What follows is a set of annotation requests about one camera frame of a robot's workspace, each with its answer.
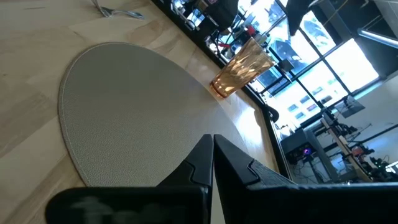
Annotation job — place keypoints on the amber plastic tumbler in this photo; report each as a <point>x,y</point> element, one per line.
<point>241,71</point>

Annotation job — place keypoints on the black computer box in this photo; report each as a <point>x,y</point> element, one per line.
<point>295,146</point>

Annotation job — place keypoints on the silver fork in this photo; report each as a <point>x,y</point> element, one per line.
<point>124,13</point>

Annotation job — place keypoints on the wooden workbench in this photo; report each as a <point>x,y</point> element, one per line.
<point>342,146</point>

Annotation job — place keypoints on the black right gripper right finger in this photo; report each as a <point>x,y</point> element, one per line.
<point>248,199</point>

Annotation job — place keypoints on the silver spoon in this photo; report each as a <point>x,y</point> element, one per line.
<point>97,7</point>

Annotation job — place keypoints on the round grey placemat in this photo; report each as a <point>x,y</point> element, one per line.
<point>130,115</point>

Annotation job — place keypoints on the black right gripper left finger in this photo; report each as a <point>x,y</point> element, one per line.
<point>186,199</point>

